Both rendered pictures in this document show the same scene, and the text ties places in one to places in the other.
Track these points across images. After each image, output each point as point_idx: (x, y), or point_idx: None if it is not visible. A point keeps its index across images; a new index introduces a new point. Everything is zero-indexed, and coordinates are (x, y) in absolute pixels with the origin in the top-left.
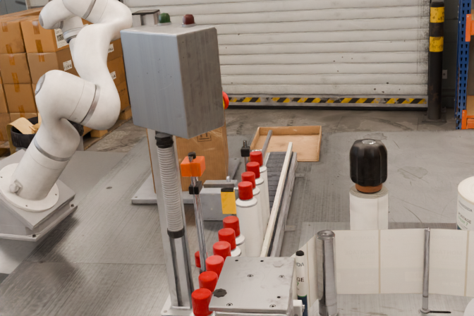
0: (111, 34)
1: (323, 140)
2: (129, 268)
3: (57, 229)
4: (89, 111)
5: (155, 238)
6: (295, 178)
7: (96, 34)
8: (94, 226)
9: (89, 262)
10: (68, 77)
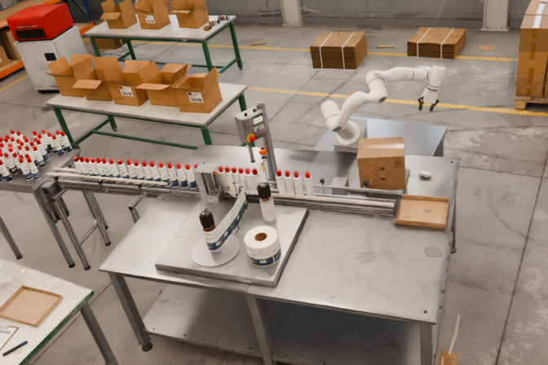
0: (362, 100)
1: (432, 228)
2: (303, 173)
3: (342, 152)
4: (324, 121)
5: (324, 177)
6: (372, 214)
7: (352, 97)
8: (341, 160)
9: (311, 164)
10: (325, 107)
